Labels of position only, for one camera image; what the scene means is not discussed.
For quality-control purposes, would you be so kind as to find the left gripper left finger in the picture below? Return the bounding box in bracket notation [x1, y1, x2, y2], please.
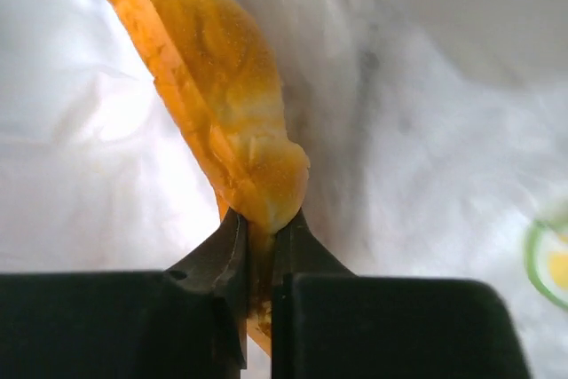
[1, 212, 247, 378]

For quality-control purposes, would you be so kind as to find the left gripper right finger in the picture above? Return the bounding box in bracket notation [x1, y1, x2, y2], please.
[271, 215, 530, 378]

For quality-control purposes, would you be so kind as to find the toy baguette bread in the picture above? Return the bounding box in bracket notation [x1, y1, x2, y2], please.
[107, 0, 310, 352]

